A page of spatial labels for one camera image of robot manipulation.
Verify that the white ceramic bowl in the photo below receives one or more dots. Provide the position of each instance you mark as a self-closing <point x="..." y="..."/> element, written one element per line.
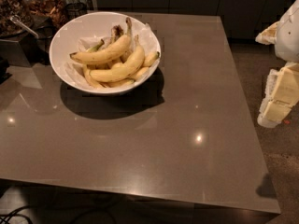
<point x="65" y="41"/>

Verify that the small right yellow banana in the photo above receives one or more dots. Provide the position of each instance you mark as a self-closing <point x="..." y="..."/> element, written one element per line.
<point x="151" y="58"/>

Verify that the metal scoop handle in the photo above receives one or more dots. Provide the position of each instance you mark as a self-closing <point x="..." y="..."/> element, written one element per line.
<point x="16" y="20"/>

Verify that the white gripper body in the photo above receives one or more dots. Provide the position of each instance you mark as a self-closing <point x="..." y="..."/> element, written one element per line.
<point x="288" y="34"/>

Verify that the green-tipped banana at back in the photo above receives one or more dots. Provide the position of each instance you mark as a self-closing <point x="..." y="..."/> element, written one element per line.
<point x="96" y="47"/>

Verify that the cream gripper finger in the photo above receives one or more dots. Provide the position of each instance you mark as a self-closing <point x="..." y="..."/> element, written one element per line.
<point x="281" y="95"/>

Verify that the glass jar with snacks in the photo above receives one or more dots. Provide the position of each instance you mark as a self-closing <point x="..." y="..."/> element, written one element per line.
<point x="9" y="8"/>

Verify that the left lower yellow banana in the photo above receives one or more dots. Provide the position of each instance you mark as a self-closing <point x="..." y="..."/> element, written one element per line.
<point x="89" y="79"/>

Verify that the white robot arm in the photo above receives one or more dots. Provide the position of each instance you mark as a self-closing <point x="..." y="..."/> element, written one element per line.
<point x="287" y="42"/>

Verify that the long yellow banana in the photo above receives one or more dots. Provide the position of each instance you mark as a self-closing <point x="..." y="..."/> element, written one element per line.
<point x="123" y="71"/>
<point x="119" y="44"/>

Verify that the dark wire basket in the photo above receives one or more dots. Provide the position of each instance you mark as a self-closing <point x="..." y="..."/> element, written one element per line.
<point x="75" y="10"/>

